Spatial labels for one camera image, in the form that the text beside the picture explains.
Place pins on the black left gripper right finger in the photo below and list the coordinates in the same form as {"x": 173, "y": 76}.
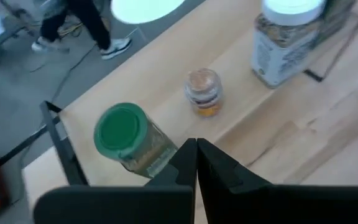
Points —
{"x": 216, "y": 174}

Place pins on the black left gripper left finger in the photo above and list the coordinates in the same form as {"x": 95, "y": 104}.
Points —
{"x": 180, "y": 168}

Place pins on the green-lid spice jar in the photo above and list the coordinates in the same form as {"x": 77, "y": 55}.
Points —
{"x": 120, "y": 130}

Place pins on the small glass spice jar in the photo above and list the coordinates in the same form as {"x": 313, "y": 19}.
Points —
{"x": 204, "y": 90}

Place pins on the white-lid spice jar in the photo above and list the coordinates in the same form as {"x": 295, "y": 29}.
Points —
{"x": 281, "y": 46}

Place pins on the wooden shelf with black legs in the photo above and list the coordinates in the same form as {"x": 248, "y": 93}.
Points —
{"x": 166, "y": 62}

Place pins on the white round disc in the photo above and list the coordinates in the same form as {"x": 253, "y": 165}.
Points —
{"x": 145, "y": 9}

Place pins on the person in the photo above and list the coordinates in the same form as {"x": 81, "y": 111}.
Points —
{"x": 89, "y": 21}

